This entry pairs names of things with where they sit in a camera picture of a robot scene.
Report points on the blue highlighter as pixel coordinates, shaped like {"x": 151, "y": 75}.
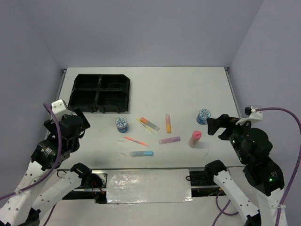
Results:
{"x": 142, "y": 154}

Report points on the black four-compartment tray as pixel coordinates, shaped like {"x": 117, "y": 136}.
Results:
{"x": 106, "y": 93}

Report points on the blue round tape tin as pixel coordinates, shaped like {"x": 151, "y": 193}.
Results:
{"x": 202, "y": 116}
{"x": 121, "y": 124}

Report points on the pink capped glue bottle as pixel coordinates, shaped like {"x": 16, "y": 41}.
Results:
{"x": 195, "y": 138}

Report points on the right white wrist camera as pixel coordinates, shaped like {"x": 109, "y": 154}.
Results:
{"x": 250, "y": 115}

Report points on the silver foil plate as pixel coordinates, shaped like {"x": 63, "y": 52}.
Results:
{"x": 148, "y": 186}

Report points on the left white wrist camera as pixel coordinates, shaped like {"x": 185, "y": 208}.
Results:
{"x": 59, "y": 108}

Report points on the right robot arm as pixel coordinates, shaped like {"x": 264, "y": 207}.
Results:
{"x": 252, "y": 147}

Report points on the orange thin pen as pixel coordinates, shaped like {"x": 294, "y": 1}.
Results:
{"x": 136, "y": 141}

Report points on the purple pink highlighter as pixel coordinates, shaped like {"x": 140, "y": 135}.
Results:
{"x": 169, "y": 140}

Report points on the orange capped highlighter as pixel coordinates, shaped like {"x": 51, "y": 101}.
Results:
{"x": 150, "y": 124}

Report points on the pink orange highlighter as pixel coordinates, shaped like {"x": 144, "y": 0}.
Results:
{"x": 168, "y": 123}

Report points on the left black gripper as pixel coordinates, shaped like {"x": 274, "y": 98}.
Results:
{"x": 51, "y": 125}

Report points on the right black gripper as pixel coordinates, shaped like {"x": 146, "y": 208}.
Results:
{"x": 224, "y": 119}

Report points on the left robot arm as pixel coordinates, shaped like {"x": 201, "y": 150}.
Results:
{"x": 28, "y": 204}

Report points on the yellow thin pen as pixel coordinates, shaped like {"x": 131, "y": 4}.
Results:
{"x": 145, "y": 126}

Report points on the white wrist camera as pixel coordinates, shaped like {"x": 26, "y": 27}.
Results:
{"x": 59, "y": 108}
{"x": 250, "y": 115}

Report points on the blue round tape tin left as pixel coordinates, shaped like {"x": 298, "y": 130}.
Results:
{"x": 121, "y": 124}

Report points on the blue round tape tin right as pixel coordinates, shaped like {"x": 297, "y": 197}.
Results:
{"x": 202, "y": 116}

